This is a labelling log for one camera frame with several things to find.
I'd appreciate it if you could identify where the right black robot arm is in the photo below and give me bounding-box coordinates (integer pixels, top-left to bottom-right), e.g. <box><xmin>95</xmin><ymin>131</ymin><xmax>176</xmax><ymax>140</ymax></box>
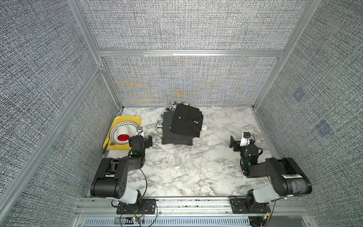
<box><xmin>229</xmin><ymin>132</ymin><xmax>313</xmax><ymax>207</ymax></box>

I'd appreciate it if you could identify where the aluminium front rail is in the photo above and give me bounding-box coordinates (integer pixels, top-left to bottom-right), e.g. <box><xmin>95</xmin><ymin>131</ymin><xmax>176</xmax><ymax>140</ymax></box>
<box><xmin>71</xmin><ymin>197</ymin><xmax>318</xmax><ymax>227</ymax></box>

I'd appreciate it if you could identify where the black white checkered cloth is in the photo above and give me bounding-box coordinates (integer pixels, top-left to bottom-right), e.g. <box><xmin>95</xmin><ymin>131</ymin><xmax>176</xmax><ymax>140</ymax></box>
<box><xmin>155</xmin><ymin>101</ymin><xmax>188</xmax><ymax>129</ymax></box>

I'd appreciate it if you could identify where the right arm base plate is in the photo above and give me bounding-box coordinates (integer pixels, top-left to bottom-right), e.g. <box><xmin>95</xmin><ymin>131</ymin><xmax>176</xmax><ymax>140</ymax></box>
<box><xmin>228</xmin><ymin>197</ymin><xmax>269</xmax><ymax>214</ymax></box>

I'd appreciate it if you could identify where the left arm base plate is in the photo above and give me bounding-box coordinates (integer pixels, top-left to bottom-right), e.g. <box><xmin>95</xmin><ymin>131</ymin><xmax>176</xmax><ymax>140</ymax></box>
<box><xmin>116</xmin><ymin>199</ymin><xmax>157</xmax><ymax>215</ymax></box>

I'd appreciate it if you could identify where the clear vacuum bag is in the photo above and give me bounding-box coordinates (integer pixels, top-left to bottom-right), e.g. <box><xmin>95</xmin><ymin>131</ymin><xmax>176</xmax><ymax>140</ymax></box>
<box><xmin>157</xmin><ymin>145</ymin><xmax>216</xmax><ymax>196</ymax></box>

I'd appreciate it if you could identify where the black shirt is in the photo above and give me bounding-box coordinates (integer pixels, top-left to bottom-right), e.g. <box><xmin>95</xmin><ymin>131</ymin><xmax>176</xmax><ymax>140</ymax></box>
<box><xmin>171</xmin><ymin>105</ymin><xmax>204</xmax><ymax>138</ymax></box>

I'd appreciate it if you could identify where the yellow tray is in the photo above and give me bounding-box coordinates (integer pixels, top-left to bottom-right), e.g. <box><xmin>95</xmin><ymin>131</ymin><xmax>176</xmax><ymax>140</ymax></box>
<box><xmin>103</xmin><ymin>116</ymin><xmax>142</xmax><ymax>150</ymax></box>

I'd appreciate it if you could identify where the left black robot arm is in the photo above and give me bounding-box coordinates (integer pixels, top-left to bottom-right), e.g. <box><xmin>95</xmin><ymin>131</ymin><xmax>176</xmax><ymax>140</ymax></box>
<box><xmin>90</xmin><ymin>135</ymin><xmax>153</xmax><ymax>204</ymax></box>

